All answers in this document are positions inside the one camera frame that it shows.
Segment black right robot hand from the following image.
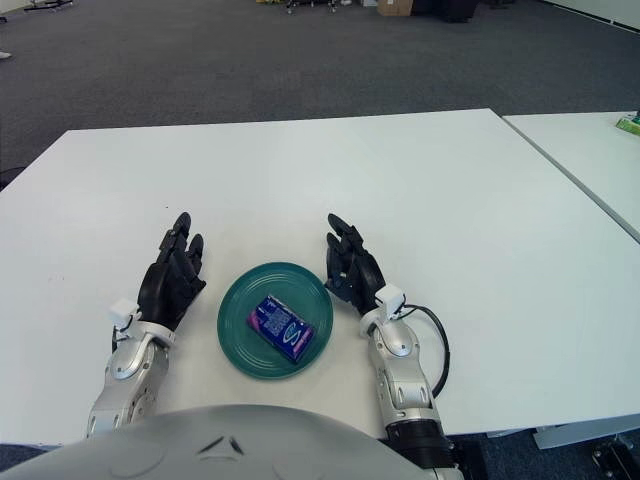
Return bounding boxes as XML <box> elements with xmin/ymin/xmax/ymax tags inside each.
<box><xmin>323</xmin><ymin>213</ymin><xmax>387</xmax><ymax>316</ymax></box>

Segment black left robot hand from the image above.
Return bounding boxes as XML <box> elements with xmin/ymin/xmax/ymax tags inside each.
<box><xmin>137</xmin><ymin>211</ymin><xmax>208</xmax><ymax>332</ymax></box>

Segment blue gum box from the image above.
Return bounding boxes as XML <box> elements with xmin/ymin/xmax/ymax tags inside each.
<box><xmin>246</xmin><ymin>293</ymin><xmax>317</xmax><ymax>364</ymax></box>

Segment green round plate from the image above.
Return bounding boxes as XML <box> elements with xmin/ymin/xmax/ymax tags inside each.
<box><xmin>216</xmin><ymin>260</ymin><xmax>335</xmax><ymax>382</ymax></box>

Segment grey robot torso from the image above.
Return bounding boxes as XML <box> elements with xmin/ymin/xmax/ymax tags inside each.
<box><xmin>0</xmin><ymin>403</ymin><xmax>431</xmax><ymax>480</ymax></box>

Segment brown cardboard box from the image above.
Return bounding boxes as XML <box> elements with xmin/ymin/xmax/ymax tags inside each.
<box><xmin>375</xmin><ymin>0</ymin><xmax>414</xmax><ymax>16</ymax></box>

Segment white table foot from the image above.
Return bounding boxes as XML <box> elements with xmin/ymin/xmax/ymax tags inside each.
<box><xmin>532</xmin><ymin>422</ymin><xmax>640</xmax><ymax>454</ymax></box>

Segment black chair bases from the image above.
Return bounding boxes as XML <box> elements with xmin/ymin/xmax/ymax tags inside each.
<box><xmin>284</xmin><ymin>0</ymin><xmax>351</xmax><ymax>12</ymax></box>

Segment black cabinet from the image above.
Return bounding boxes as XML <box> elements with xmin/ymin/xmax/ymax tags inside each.
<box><xmin>414</xmin><ymin>0</ymin><xmax>474</xmax><ymax>24</ymax></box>

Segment black wheeled base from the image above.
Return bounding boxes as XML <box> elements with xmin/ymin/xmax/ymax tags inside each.
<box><xmin>592</xmin><ymin>434</ymin><xmax>640</xmax><ymax>474</ymax></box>

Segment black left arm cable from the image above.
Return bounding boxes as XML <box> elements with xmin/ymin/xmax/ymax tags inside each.
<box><xmin>110</xmin><ymin>313</ymin><xmax>137</xmax><ymax>354</ymax></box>

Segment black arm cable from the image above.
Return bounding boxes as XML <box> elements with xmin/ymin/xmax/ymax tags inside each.
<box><xmin>110</xmin><ymin>313</ymin><xmax>137</xmax><ymax>354</ymax></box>
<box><xmin>399</xmin><ymin>303</ymin><xmax>451</xmax><ymax>397</ymax></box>

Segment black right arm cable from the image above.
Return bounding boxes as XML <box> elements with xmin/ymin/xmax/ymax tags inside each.
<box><xmin>399</xmin><ymin>303</ymin><xmax>451</xmax><ymax>397</ymax></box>

